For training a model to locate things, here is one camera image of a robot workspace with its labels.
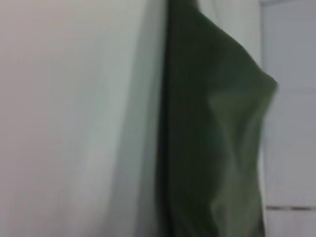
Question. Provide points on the dark green t-shirt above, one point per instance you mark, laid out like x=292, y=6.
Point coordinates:
x=209, y=135

